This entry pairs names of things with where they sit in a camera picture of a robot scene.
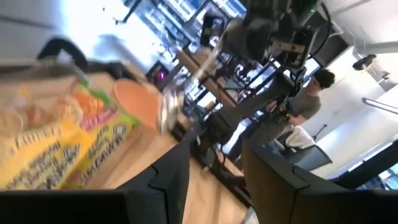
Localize person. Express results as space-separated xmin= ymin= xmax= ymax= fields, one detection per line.
xmin=248 ymin=68 xmax=336 ymax=150

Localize wooden table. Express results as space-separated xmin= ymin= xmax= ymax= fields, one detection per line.
xmin=177 ymin=49 xmax=240 ymax=108

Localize dark grey chair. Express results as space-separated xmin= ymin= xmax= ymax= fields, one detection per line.
xmin=278 ymin=144 xmax=333 ymax=172

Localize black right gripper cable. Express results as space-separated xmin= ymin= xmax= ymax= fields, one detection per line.
xmin=307 ymin=1 xmax=333 ymax=62

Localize grey light rail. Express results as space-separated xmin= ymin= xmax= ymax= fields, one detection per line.
xmin=361 ymin=96 xmax=398 ymax=115

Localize yellow ramen packet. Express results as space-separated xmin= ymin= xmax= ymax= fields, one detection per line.
xmin=0 ymin=121 xmax=94 ymax=191

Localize black pendant lamp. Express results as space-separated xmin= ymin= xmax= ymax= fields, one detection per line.
xmin=352 ymin=54 xmax=377 ymax=72

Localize clear plastic container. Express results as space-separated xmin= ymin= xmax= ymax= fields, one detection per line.
xmin=0 ymin=57 xmax=144 ymax=190

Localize black looped cable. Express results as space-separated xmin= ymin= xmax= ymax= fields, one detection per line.
xmin=36 ymin=36 xmax=91 ymax=69

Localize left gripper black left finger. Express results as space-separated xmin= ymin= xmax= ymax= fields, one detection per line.
xmin=0 ymin=139 xmax=192 ymax=224

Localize orange bowl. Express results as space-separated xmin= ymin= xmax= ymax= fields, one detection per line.
xmin=113 ymin=77 xmax=163 ymax=131

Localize black diagonal beam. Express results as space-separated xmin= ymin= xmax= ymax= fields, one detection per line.
xmin=329 ymin=149 xmax=398 ymax=190

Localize silver metal spoon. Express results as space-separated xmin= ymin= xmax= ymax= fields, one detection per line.
xmin=157 ymin=27 xmax=228 ymax=135

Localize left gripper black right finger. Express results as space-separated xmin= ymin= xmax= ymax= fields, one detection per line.
xmin=242 ymin=140 xmax=398 ymax=224

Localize black computer tower blue lights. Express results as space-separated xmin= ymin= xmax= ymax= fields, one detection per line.
xmin=145 ymin=60 xmax=171 ymax=85

